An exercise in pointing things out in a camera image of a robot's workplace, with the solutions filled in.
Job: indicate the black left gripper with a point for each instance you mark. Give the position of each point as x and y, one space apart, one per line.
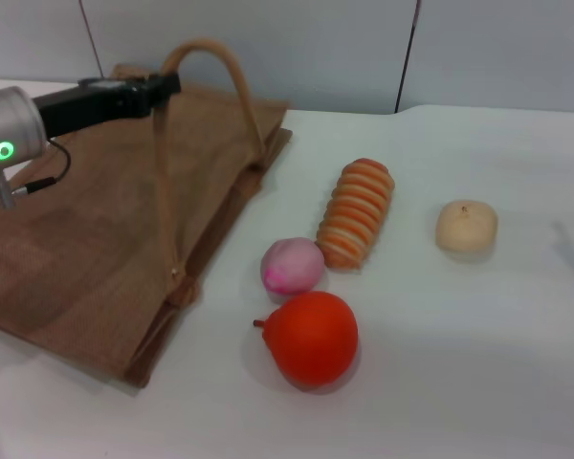
91 107

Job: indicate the brown jute handbag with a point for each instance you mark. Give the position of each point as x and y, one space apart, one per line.
100 229

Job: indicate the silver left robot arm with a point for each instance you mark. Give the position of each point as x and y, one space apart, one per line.
9 124

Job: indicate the pink peach bun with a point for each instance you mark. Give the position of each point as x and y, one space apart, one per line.
292 270

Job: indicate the orange striped bread roll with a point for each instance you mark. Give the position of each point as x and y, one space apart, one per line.
359 212

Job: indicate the red pomegranate toy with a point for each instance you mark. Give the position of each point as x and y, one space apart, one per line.
315 339

